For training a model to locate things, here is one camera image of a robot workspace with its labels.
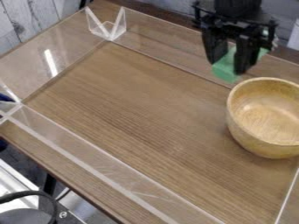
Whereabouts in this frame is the black cable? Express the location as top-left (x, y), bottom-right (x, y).
top-left (0, 190), bottom-right (60, 224)

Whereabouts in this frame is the green rectangular block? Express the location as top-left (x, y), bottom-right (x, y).
top-left (211, 29), bottom-right (274, 84)

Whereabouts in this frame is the black table leg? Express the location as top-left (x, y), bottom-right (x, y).
top-left (43, 174), bottom-right (57, 196)

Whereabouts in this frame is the light wooden bowl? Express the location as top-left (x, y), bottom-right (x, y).
top-left (227, 77), bottom-right (299, 159)

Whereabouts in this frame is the blue object at edge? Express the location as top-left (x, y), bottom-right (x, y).
top-left (0, 93), bottom-right (15, 102)

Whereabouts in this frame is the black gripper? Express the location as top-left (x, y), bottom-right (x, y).
top-left (192, 0), bottom-right (278, 74)

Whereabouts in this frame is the clear acrylic tray wall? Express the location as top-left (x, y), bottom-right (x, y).
top-left (0, 3), bottom-right (299, 224)

